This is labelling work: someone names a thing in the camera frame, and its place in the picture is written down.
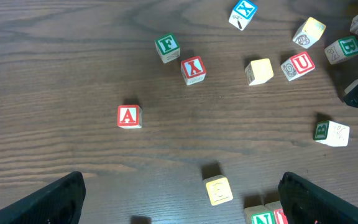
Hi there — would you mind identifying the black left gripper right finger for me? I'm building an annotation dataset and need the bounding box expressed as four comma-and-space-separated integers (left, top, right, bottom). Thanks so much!
278, 172, 358, 224

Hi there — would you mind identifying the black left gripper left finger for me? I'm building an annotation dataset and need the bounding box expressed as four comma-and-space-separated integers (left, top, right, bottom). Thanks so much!
0, 171, 86, 224

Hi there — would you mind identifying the red E wooden block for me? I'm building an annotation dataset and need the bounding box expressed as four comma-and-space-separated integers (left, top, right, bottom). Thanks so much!
265, 201, 288, 224

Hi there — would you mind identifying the green N wooden block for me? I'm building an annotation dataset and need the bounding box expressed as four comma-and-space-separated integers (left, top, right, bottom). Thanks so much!
244, 205, 275, 224

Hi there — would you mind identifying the plain wood top block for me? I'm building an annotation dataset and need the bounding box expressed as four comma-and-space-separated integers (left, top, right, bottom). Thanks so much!
313, 120, 350, 147

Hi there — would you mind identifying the green B wooden block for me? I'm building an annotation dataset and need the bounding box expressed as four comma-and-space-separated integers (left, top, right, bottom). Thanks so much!
324, 35, 358, 65

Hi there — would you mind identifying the red U block upper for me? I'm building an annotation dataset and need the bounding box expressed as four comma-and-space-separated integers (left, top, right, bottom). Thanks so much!
280, 52, 315, 82

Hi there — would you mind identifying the yellow block upper middle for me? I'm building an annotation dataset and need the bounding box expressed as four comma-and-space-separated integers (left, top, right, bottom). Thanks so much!
292, 17, 326, 49

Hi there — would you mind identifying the yellow G wooden block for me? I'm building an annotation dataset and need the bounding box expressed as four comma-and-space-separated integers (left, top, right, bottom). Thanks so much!
203, 175, 233, 206

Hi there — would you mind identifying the yellow O wooden block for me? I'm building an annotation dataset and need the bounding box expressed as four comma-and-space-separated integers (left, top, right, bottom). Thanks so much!
244, 58, 273, 86

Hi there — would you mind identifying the red A wooden block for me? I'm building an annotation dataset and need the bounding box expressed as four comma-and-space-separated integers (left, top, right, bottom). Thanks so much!
117, 105, 143, 129

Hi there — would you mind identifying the blue X wooden block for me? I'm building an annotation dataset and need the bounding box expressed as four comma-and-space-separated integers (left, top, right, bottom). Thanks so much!
229, 0, 258, 30

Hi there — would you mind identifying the red X wooden block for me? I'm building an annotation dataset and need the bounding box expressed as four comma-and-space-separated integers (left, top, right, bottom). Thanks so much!
181, 56, 206, 85

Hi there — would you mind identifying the green F wooden block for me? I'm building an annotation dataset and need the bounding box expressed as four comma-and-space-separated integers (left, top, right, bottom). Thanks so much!
154, 33, 180, 63

